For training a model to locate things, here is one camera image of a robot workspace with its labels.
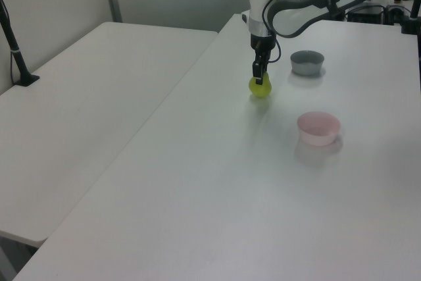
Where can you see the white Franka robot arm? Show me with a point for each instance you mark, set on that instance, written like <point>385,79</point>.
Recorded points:
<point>296,21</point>

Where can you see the pink bowl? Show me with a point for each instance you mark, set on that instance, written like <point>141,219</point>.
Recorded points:
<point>315,137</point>

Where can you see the black control box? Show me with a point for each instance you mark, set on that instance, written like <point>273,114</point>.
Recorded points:
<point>365,14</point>

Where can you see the white side table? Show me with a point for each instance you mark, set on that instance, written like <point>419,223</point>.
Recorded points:
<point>82,113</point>

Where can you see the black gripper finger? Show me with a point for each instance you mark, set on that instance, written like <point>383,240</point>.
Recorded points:
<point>268,56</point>
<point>258,70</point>

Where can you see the green pear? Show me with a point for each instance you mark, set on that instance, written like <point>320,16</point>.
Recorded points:
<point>261,91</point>

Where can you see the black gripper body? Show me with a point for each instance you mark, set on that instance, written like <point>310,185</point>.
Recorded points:
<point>261,42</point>

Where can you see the black camera pole with clamp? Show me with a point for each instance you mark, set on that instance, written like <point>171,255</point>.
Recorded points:
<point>415,8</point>

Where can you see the grey bowl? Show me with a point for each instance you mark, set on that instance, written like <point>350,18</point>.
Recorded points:
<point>306,68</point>

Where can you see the black camera pole with base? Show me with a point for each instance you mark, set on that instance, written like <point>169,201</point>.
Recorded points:
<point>14,54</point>

